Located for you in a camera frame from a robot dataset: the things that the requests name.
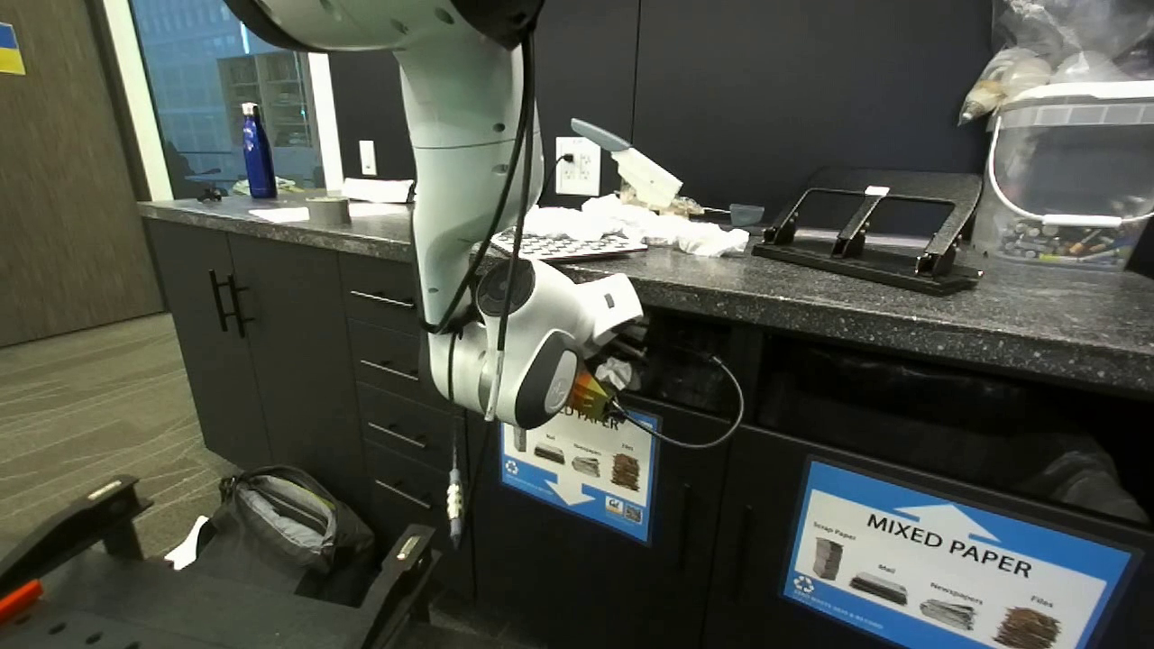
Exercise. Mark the black cabinet drawer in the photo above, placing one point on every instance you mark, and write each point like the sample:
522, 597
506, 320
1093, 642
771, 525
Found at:
409, 529
379, 320
397, 456
382, 390

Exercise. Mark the white window frame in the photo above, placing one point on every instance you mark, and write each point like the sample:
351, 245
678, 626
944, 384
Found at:
327, 110

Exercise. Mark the white power strip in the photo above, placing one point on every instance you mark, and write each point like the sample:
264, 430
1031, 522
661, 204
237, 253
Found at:
379, 191

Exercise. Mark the white wall outlet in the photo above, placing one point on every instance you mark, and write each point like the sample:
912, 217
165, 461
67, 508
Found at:
579, 166

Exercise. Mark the clear plastic bag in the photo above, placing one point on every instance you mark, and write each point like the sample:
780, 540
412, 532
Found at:
1058, 39

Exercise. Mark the blue water bottle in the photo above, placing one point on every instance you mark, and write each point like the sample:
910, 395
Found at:
258, 156

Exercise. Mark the white light switch plate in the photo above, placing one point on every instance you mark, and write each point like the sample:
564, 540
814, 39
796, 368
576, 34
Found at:
370, 156

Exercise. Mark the black cabinet door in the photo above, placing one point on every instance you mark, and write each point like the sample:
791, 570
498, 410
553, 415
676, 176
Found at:
292, 361
183, 338

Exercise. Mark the blue label with down arrow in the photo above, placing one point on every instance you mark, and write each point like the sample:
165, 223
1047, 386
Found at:
579, 481

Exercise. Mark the clear plastic container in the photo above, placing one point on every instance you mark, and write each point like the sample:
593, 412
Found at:
1069, 166

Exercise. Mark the small grey box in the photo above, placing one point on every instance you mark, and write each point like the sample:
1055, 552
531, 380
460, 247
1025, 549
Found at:
744, 217

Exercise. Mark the black recycling bin cabinet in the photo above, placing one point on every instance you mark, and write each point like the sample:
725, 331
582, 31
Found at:
744, 564
696, 544

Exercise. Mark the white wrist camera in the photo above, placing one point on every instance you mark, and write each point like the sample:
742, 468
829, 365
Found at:
613, 305

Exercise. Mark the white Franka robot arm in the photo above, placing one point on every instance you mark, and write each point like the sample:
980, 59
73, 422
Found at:
464, 147

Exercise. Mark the blue yellow flag sticker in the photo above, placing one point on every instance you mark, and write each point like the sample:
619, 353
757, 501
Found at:
7, 47

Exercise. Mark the black plastic bin liner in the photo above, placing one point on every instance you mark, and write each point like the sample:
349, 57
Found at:
678, 361
939, 420

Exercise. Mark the blue label with up arrow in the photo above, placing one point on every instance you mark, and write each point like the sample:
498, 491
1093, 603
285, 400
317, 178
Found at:
840, 508

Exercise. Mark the grey black backpack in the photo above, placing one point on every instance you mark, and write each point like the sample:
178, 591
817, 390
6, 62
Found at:
289, 516

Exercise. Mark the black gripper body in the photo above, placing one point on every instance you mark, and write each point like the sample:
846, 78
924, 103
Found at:
631, 390

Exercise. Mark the flat white paper sheet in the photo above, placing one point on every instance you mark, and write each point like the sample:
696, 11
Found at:
280, 215

